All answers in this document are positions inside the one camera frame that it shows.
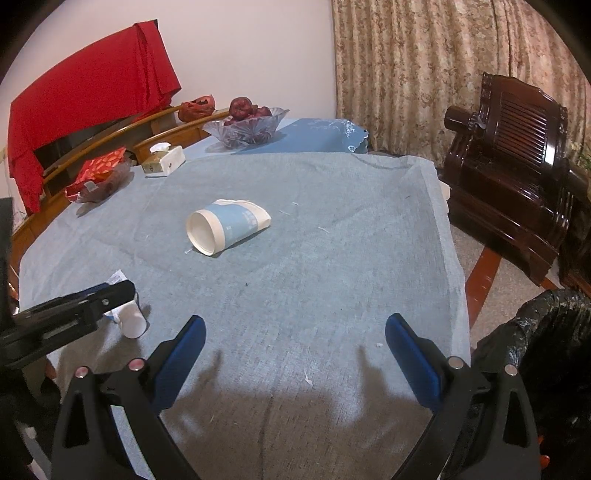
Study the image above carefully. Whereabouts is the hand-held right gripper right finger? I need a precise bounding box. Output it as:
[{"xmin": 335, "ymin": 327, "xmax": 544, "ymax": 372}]
[{"xmin": 385, "ymin": 313, "xmax": 543, "ymax": 480}]

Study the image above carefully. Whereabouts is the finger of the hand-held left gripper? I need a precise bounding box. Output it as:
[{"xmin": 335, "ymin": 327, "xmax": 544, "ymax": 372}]
[{"xmin": 28, "ymin": 279, "xmax": 137, "ymax": 352}]

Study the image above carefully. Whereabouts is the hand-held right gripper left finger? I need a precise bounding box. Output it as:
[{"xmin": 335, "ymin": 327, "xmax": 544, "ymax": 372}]
[{"xmin": 51, "ymin": 315, "xmax": 207, "ymax": 480}]

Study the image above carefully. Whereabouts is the small white tube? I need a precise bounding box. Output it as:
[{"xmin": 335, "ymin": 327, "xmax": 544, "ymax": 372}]
[{"xmin": 104, "ymin": 270, "xmax": 148, "ymax": 339}]

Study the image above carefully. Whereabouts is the blue and white paper cup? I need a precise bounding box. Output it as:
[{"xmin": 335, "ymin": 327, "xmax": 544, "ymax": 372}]
[{"xmin": 186, "ymin": 199, "xmax": 271, "ymax": 257}]

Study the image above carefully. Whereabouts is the black trash bin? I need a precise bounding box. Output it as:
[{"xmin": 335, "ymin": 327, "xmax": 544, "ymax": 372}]
[{"xmin": 471, "ymin": 287, "xmax": 591, "ymax": 480}]

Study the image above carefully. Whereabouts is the grey-blue tablecloth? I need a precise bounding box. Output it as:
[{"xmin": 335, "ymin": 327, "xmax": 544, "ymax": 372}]
[{"xmin": 18, "ymin": 152, "xmax": 472, "ymax": 480}]

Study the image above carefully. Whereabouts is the red snack packet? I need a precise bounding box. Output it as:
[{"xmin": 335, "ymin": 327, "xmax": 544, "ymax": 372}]
[{"xmin": 65, "ymin": 148, "xmax": 130, "ymax": 199}]

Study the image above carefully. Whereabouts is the white tissue box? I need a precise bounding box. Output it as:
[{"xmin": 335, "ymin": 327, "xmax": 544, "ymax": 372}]
[{"xmin": 141, "ymin": 143, "xmax": 186, "ymax": 177}]

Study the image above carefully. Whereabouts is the dark wooden armchair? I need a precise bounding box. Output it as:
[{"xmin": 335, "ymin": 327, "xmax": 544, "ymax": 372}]
[{"xmin": 436, "ymin": 71, "xmax": 591, "ymax": 287}]

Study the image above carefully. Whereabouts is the glass fruit bowl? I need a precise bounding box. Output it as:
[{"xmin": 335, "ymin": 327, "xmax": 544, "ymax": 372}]
[{"xmin": 203, "ymin": 107, "xmax": 289, "ymax": 149}]

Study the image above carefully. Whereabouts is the red cloth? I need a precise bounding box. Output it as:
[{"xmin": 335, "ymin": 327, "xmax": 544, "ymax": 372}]
[{"xmin": 8, "ymin": 19, "xmax": 182, "ymax": 214}]

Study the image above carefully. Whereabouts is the red plastic bag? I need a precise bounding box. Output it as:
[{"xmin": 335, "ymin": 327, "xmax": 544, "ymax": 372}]
[{"xmin": 178, "ymin": 95, "xmax": 217, "ymax": 123}]

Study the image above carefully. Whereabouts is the beige patterned curtain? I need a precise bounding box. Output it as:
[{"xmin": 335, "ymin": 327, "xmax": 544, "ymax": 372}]
[{"xmin": 331, "ymin": 0, "xmax": 591, "ymax": 169}]

